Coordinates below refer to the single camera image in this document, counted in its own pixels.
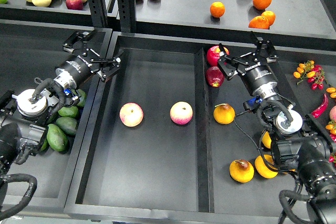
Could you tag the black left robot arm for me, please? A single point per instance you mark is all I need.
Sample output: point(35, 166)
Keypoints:
point(24, 117)

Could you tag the dark red apple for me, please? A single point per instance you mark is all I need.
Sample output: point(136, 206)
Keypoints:
point(214, 76)

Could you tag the red chili pepper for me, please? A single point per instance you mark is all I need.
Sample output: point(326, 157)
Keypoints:
point(321, 108)

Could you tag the cherry tomato bunch upper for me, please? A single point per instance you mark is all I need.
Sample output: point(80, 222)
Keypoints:
point(312, 73)

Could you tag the bright red apple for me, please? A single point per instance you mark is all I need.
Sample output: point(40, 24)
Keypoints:
point(213, 56)

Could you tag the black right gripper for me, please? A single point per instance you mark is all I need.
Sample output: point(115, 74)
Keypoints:
point(252, 68)

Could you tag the black left tray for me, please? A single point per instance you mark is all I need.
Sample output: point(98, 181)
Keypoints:
point(30, 50)

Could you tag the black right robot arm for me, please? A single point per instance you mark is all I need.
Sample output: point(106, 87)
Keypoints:
point(300, 146)

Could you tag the orange centre shelf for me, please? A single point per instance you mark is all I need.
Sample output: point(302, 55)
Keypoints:
point(217, 9)

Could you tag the orange lower right back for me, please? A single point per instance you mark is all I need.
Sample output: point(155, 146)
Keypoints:
point(270, 16)

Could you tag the yellow pear with brown stem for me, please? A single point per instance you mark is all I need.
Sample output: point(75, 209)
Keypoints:
point(241, 170)

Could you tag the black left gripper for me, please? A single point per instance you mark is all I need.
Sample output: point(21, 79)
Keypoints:
point(84, 62)

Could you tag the green avocado top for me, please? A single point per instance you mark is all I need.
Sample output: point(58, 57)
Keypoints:
point(82, 98)

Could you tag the orange lower right front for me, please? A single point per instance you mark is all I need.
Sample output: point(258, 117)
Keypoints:
point(259, 22)

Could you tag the green avocado bottom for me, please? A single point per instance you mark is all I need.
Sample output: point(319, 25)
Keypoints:
point(44, 145)

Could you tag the black shelf post right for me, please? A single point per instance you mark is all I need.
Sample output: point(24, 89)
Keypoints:
point(127, 16)

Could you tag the pink peach right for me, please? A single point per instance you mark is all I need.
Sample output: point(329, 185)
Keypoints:
point(181, 113)

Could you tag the red apple on shelf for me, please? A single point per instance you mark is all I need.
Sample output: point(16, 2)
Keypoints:
point(74, 4)

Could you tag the pink peach left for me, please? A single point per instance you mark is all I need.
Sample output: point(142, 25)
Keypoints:
point(131, 114)

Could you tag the yellow pear upper right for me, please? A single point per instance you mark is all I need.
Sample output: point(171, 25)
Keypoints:
point(266, 140)

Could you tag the peach at right edge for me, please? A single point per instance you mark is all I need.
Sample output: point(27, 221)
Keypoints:
point(332, 114)

